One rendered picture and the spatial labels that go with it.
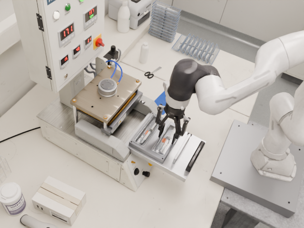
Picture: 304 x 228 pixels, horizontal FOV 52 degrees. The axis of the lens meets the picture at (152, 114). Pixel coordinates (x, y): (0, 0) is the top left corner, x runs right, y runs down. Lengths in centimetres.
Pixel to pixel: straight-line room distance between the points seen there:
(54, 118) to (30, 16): 54
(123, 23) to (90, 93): 90
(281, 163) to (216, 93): 69
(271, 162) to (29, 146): 115
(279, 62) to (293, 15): 253
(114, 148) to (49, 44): 48
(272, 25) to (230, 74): 163
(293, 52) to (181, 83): 36
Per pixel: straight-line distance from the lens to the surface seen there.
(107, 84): 131
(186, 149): 137
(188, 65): 102
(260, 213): 160
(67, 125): 145
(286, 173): 165
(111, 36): 214
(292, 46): 109
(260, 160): 159
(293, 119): 135
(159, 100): 181
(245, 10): 364
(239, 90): 102
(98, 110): 126
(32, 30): 114
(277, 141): 148
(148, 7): 224
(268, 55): 107
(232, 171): 159
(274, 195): 160
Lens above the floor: 208
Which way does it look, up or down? 50 degrees down
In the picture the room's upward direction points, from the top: 11 degrees clockwise
